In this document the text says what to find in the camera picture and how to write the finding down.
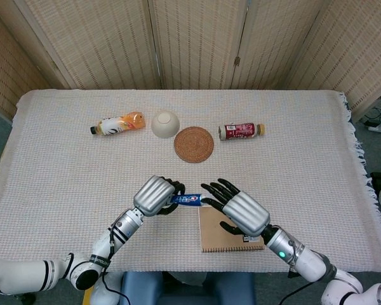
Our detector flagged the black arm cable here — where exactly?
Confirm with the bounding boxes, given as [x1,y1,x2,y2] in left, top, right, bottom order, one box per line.
[100,222,131,305]

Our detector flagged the orange juice bottle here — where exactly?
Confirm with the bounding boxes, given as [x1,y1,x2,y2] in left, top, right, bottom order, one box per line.
[89,111,146,137]

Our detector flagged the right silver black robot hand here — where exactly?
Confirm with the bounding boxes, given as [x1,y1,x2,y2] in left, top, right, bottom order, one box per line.
[200,178,271,238]

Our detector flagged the blue padded seat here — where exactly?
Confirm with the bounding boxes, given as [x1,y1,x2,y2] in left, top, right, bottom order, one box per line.
[119,271,257,305]

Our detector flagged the red Costa coffee bottle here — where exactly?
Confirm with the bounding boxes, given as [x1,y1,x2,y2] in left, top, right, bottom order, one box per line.
[218,122,267,141]

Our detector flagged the white waffle tablecloth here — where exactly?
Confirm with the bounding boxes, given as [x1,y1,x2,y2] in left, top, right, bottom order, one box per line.
[0,88,381,275]

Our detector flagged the kraft spiral notebook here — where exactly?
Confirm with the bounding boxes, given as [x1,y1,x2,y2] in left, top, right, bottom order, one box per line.
[197,205,265,254]

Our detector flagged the round woven rattan coaster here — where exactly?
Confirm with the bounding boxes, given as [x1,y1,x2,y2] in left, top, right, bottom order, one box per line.
[173,126,215,164]

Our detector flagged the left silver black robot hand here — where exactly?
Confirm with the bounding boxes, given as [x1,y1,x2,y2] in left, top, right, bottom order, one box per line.
[132,175,187,219]

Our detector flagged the blue white toothpaste tube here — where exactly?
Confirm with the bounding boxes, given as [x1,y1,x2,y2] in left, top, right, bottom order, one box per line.
[170,192,207,209]

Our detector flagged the cream ceramic bowl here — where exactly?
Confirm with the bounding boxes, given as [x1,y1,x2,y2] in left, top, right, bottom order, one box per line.
[150,109,181,140]

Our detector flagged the woven folding screen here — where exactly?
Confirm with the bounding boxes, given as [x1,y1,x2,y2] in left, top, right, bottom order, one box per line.
[0,0,381,123]

